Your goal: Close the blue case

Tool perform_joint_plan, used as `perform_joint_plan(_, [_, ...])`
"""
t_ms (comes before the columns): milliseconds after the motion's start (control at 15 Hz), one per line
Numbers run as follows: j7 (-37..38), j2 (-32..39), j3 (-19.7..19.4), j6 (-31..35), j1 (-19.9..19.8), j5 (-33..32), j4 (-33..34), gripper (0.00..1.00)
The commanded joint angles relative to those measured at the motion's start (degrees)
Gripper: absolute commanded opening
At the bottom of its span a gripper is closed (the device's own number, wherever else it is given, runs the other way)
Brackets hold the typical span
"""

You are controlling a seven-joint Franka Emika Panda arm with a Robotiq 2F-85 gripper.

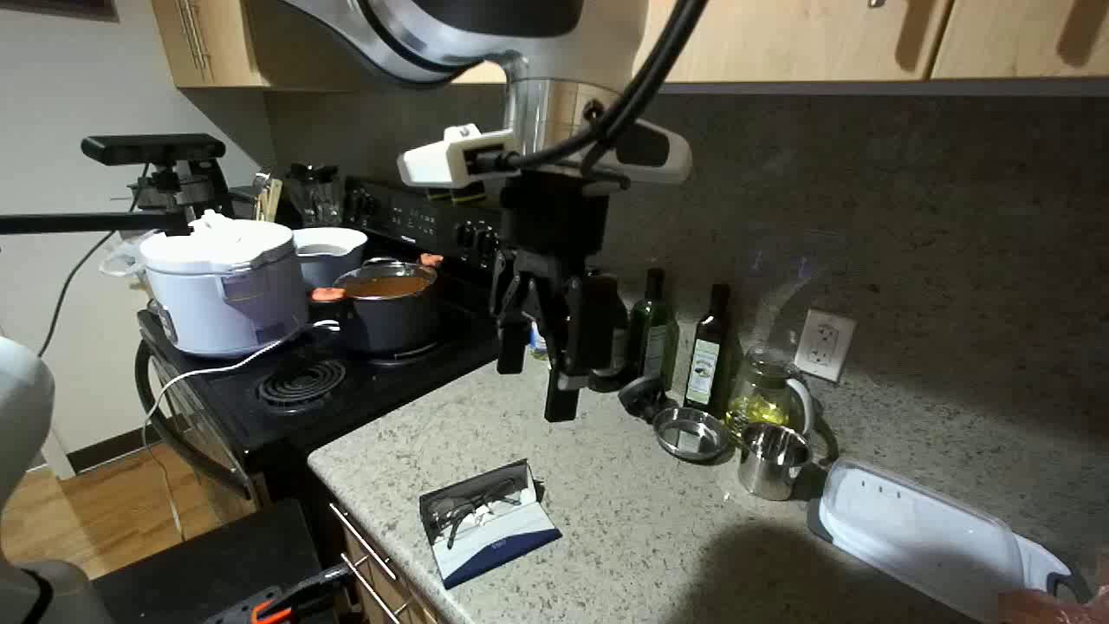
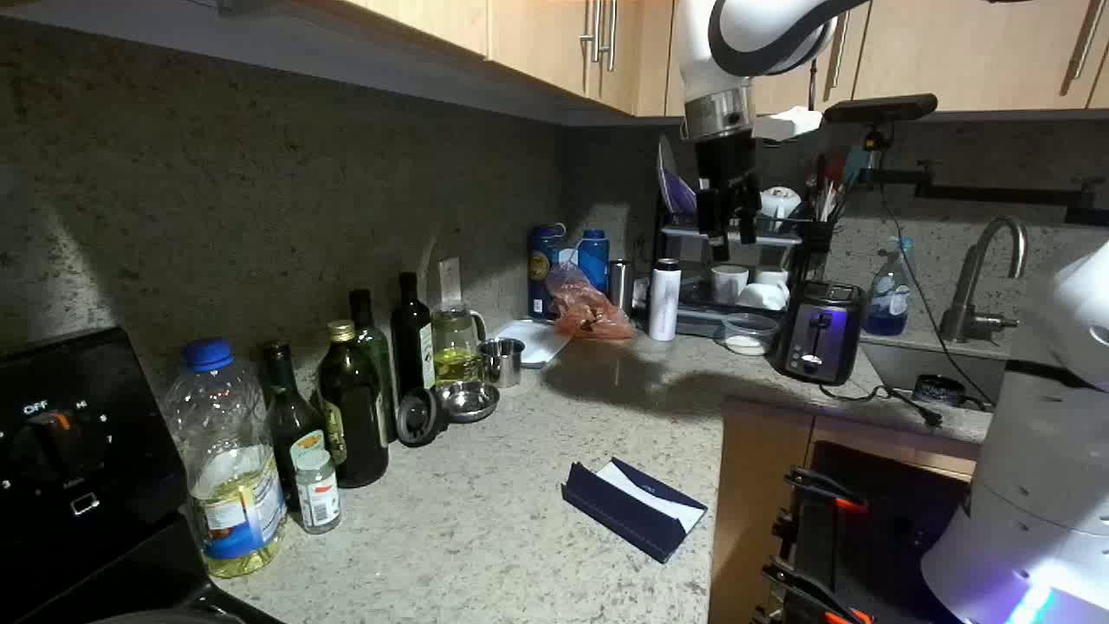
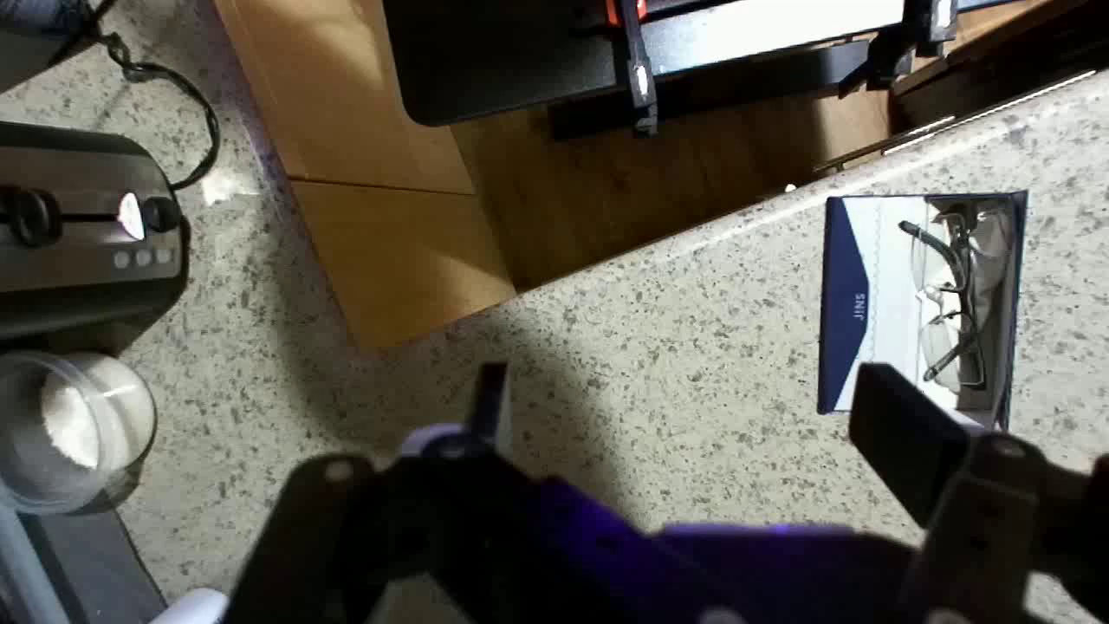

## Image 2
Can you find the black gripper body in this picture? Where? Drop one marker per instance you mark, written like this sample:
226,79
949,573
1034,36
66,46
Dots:
730,187

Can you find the blue glasses case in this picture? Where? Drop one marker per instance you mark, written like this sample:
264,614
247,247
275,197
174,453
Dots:
634,508

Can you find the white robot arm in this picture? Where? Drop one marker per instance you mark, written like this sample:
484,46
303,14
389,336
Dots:
1030,543

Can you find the dish drying rack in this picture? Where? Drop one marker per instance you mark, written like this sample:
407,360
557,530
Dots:
755,279

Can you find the white thermos bottle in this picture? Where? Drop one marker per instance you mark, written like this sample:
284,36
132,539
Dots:
664,300

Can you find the upper wooden cabinets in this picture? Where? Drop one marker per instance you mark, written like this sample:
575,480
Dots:
653,57

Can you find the black toaster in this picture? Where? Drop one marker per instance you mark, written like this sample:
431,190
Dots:
819,335

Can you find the orange plastic bag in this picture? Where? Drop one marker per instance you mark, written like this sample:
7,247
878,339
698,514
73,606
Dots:
587,312

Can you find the blue dish soap bottle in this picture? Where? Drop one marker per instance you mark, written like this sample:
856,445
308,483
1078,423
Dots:
888,294

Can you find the steel cup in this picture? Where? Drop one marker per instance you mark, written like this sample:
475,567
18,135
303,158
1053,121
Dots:
500,360

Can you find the glass oil cruet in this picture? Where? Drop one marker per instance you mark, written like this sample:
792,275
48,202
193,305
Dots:
457,330

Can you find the small steel bowl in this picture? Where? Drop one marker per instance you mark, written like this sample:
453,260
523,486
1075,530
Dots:
468,398

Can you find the black wine bottle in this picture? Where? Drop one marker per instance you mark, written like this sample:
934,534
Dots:
415,336

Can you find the lower wooden cabinet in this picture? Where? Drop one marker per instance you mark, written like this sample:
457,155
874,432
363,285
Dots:
828,508

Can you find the black measuring scoop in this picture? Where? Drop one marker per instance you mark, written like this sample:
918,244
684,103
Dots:
417,416

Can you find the green glass bottle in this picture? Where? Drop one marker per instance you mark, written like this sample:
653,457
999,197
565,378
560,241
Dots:
376,348

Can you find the dark olive oil bottle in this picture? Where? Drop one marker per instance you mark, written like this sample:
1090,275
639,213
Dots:
348,382

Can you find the dark glass bottle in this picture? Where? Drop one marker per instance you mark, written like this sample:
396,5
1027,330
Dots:
291,421

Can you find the small white-label jar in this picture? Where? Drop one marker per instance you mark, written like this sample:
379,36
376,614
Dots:
315,488

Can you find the large plastic oil bottle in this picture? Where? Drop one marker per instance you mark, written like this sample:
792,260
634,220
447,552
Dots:
223,439

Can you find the black stove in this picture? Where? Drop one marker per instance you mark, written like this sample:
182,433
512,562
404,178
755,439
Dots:
92,498

